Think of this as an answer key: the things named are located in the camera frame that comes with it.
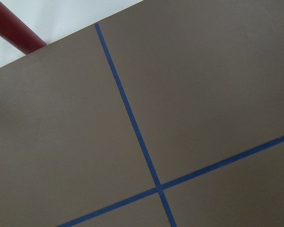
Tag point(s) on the red cylinder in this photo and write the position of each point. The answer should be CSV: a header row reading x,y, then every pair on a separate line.
x,y
18,34

